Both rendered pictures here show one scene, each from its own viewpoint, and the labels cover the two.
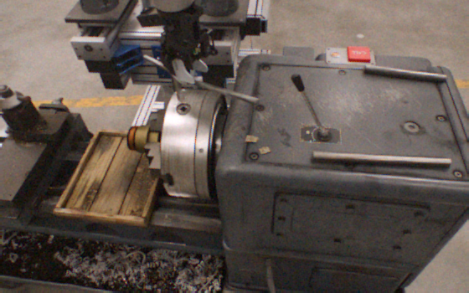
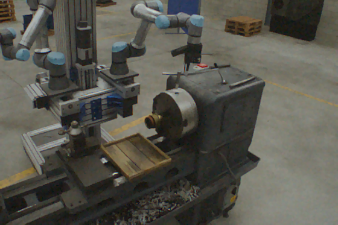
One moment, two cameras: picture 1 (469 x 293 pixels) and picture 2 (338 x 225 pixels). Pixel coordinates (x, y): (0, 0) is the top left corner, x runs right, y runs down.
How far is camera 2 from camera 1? 143 cm
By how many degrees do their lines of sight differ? 46
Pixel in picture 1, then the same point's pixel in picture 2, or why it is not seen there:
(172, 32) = (191, 53)
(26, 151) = (88, 160)
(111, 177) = (133, 157)
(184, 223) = (182, 154)
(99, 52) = (75, 107)
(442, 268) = not seen: hidden behind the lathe
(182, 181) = (190, 120)
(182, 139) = (185, 102)
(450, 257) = not seen: hidden behind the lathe
